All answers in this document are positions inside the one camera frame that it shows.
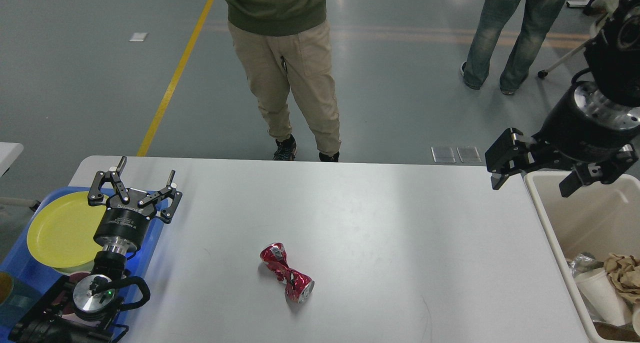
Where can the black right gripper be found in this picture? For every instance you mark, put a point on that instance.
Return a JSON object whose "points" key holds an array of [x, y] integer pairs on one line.
{"points": [[585, 131]]}

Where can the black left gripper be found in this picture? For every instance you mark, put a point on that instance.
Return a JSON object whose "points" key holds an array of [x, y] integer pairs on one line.
{"points": [[125, 223]]}

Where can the yellow plastic plate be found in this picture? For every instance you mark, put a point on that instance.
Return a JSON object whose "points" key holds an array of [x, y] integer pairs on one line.
{"points": [[62, 234]]}

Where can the aluminium foil tray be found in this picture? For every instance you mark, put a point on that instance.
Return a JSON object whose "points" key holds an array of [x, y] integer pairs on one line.
{"points": [[583, 263]]}

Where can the brown paper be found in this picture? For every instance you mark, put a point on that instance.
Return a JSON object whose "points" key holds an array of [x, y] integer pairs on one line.
{"points": [[623, 272]]}

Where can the white paper cup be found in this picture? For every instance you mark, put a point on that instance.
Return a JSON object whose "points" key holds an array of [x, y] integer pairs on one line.
{"points": [[595, 286], [635, 319]]}

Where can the dark teal mug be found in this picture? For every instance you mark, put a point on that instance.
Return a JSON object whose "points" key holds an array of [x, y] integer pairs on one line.
{"points": [[16, 299]]}

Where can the crushed red soda can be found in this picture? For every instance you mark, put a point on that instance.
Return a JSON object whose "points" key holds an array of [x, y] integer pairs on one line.
{"points": [[298, 286]]}

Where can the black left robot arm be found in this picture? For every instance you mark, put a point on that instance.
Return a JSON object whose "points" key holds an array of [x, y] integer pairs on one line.
{"points": [[97, 299]]}

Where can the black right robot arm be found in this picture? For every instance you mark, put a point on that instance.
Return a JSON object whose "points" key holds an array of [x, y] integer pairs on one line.
{"points": [[613, 57]]}

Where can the beige plastic bin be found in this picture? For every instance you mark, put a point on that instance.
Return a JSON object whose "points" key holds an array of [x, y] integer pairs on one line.
{"points": [[598, 219]]}

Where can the pale green plate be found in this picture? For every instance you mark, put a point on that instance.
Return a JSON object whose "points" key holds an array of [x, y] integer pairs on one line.
{"points": [[86, 267]]}

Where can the office chair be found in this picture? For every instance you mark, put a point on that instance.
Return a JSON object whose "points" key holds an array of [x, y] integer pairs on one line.
{"points": [[543, 73]]}

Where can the white side table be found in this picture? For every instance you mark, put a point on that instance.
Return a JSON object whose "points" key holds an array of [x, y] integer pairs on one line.
{"points": [[9, 152]]}

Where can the person in green sweater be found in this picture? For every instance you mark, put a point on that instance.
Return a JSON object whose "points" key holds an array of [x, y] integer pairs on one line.
{"points": [[284, 48]]}

